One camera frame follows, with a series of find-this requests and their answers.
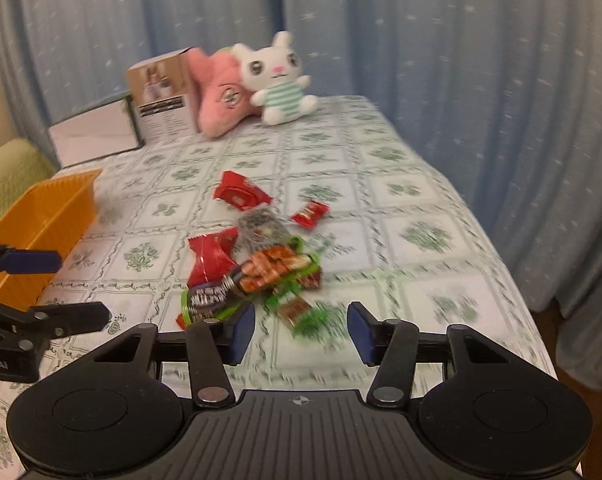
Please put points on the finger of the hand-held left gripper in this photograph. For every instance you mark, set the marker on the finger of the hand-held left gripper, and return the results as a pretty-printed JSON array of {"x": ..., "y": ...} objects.
[
  {"x": 31, "y": 261},
  {"x": 68, "y": 317}
]

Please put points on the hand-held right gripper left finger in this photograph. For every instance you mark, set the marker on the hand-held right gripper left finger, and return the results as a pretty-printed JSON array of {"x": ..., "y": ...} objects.
[{"x": 243, "y": 334}]

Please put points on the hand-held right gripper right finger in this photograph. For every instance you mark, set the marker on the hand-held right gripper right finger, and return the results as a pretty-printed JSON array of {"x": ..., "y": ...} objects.
[{"x": 359, "y": 334}]

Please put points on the orange plastic tray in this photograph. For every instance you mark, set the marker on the orange plastic tray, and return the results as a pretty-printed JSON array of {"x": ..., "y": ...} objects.
[{"x": 46, "y": 215}]

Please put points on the dark snack packet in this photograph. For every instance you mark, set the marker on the dark snack packet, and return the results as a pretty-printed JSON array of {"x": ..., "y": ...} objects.
[{"x": 208, "y": 296}]

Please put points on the brown green snack packet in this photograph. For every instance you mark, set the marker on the brown green snack packet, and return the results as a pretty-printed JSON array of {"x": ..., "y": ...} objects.
[{"x": 293, "y": 311}]

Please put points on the green edged clear snack packet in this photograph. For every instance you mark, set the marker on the green edged clear snack packet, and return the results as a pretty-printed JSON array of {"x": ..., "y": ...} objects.
[{"x": 182, "y": 310}]

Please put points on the orange brown snack packet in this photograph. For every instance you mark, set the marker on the orange brown snack packet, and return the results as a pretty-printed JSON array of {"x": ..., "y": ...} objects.
[{"x": 271, "y": 267}]

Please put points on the large red snack packet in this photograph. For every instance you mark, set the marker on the large red snack packet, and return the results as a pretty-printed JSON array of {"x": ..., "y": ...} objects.
[{"x": 208, "y": 260}]

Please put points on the grey snack packet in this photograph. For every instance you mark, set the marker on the grey snack packet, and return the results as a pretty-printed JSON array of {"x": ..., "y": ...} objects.
[{"x": 258, "y": 227}]

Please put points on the small red snack packet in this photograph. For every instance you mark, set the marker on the small red snack packet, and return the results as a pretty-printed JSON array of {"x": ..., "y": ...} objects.
[{"x": 309, "y": 214}]

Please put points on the red snack packet white label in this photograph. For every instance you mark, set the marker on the red snack packet white label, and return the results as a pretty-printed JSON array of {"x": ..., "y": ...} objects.
[{"x": 241, "y": 192}]

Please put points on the white open box green edge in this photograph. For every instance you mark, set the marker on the white open box green edge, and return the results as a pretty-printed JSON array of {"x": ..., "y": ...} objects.
[{"x": 96, "y": 130}]

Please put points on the green floral printed tablecloth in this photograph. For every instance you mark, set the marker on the green floral printed tablecloth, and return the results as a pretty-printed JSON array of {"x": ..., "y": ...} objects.
[{"x": 381, "y": 160}]

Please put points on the brown cardboard product box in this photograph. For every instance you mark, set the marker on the brown cardboard product box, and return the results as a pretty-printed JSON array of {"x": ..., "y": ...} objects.
[{"x": 163, "y": 110}]

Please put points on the pink star plush toy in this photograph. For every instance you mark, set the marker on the pink star plush toy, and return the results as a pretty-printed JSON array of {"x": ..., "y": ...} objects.
[{"x": 226, "y": 105}]

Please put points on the white bunny plush toy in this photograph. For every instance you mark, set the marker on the white bunny plush toy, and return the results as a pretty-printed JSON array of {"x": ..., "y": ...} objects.
[{"x": 276, "y": 67}]

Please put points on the blue starry curtain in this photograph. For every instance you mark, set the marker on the blue starry curtain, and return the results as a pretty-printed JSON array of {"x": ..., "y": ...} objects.
[{"x": 431, "y": 60}]

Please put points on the red plush with green top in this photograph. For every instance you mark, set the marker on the red plush with green top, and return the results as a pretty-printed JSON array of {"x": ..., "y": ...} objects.
[{"x": 223, "y": 50}]

